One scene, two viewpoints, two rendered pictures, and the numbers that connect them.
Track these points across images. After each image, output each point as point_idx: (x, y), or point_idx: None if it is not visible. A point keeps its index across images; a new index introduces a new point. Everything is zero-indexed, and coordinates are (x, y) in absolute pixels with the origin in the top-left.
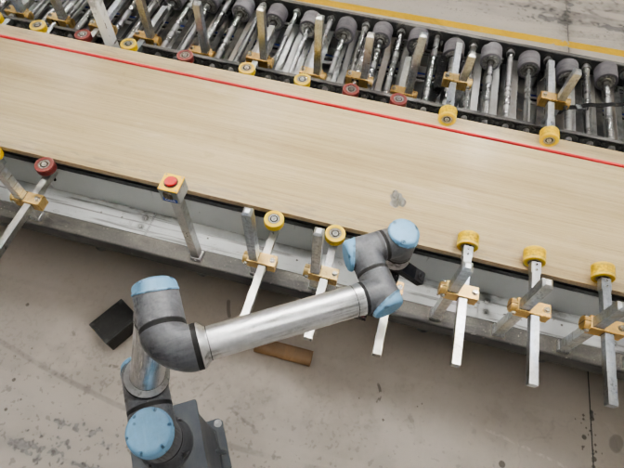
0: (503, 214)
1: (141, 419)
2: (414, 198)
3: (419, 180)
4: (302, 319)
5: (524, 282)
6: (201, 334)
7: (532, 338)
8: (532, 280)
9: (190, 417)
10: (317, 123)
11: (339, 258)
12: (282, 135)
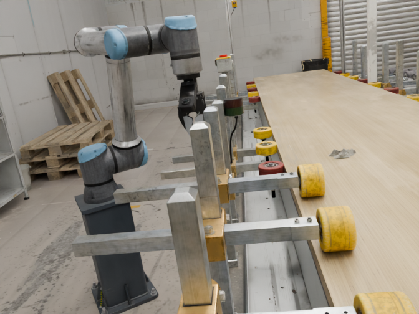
0: (418, 213)
1: (98, 144)
2: (357, 161)
3: (391, 158)
4: (96, 33)
5: None
6: (88, 29)
7: (153, 231)
8: (269, 220)
9: None
10: (395, 118)
11: (285, 215)
12: (358, 115)
